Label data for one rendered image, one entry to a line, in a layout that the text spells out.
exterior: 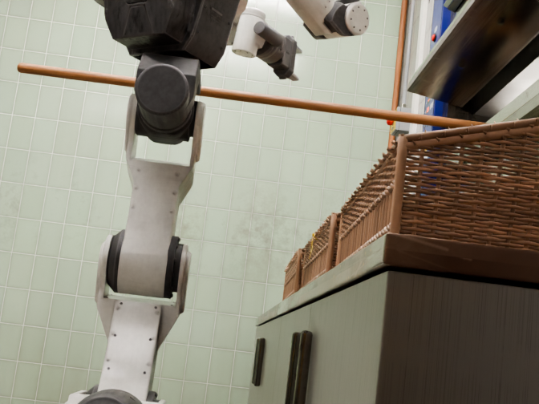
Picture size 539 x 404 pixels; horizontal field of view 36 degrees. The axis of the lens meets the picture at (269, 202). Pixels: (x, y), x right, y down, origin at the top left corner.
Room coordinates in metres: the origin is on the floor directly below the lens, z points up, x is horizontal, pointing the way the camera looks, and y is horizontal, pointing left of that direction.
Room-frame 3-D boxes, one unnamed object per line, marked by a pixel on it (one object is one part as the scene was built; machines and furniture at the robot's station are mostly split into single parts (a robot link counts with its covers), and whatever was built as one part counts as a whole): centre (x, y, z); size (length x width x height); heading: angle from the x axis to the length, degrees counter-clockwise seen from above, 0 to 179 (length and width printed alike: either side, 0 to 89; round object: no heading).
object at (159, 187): (1.90, 0.26, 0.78); 0.18 x 0.15 x 0.47; 93
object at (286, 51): (2.21, 0.03, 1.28); 0.12 x 0.10 x 0.13; 147
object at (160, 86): (1.83, 0.26, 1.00); 0.28 x 0.13 x 0.18; 3
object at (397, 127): (3.36, -0.51, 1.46); 0.10 x 0.07 x 0.10; 2
